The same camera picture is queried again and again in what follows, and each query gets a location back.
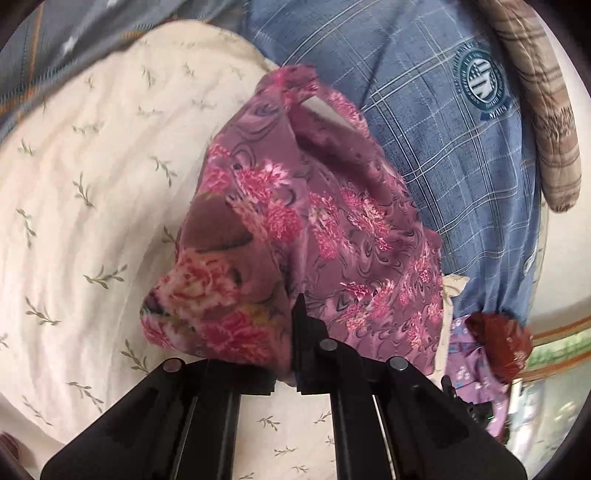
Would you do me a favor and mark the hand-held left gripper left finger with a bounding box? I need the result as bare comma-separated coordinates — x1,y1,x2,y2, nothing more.
41,357,278,480

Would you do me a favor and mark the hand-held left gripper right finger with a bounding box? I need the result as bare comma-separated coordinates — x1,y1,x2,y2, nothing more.
291,293,528,480

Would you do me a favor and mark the purple pink floral shirt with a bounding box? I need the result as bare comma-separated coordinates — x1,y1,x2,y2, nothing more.
141,65,446,388

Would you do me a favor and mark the lilac floral garment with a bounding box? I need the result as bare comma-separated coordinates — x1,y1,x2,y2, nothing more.
443,314,511,439

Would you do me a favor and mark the dark red cloth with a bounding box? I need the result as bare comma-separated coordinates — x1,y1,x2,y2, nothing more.
464,311,534,384

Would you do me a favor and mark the blue plaid quilt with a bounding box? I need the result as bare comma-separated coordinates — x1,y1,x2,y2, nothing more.
240,0,548,324

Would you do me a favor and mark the cream leaf-print bedsheet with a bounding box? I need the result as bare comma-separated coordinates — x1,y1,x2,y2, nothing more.
0,21,472,480

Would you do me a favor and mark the brown striped cloth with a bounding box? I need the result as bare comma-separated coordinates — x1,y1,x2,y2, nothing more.
475,0,583,213

